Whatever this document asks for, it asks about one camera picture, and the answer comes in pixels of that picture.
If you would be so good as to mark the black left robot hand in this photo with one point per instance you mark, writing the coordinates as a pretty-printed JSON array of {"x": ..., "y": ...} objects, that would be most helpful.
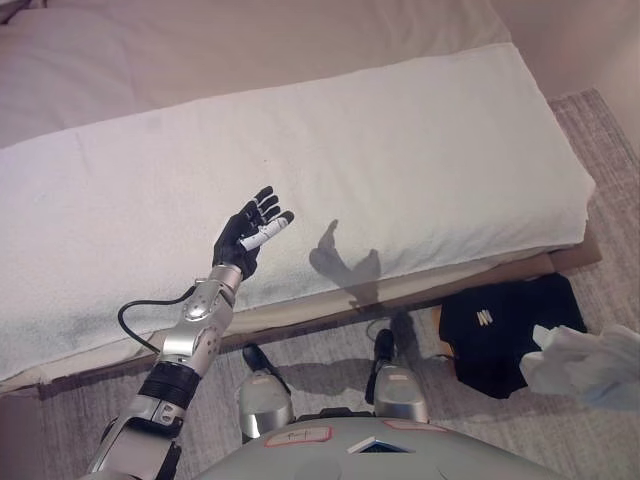
[{"x": 235, "y": 245}]

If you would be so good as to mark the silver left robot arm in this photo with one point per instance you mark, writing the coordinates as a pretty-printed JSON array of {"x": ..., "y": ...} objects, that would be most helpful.
[{"x": 185, "y": 345}]

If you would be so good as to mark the white terry bed blanket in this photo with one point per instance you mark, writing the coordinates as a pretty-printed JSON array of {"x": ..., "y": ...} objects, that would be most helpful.
[{"x": 350, "y": 165}]

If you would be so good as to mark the low bed with beige base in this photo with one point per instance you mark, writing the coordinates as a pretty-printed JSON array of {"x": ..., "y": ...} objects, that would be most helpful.
[{"x": 450, "y": 292}]

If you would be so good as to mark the black fabric basket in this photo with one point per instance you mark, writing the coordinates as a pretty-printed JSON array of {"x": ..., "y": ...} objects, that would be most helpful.
[{"x": 490, "y": 350}]

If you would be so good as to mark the silver left robot leg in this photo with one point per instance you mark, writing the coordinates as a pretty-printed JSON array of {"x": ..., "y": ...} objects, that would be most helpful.
[{"x": 265, "y": 400}]

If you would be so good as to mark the silver robot leg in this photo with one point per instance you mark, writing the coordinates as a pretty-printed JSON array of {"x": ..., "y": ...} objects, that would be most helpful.
[
  {"x": 400, "y": 395},
  {"x": 265, "y": 400}
]

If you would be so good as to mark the beige duvet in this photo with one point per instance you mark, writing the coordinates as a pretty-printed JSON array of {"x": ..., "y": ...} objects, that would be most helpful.
[{"x": 250, "y": 50}]

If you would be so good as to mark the silver right robot leg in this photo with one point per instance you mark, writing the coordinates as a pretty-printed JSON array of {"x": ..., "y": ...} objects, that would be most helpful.
[{"x": 400, "y": 395}]

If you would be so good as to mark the grey robot torso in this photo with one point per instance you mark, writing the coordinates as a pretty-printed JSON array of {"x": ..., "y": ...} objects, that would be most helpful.
[{"x": 380, "y": 455}]

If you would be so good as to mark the grey woven rug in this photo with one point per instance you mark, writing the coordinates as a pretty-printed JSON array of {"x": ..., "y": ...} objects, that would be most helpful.
[{"x": 615, "y": 200}]

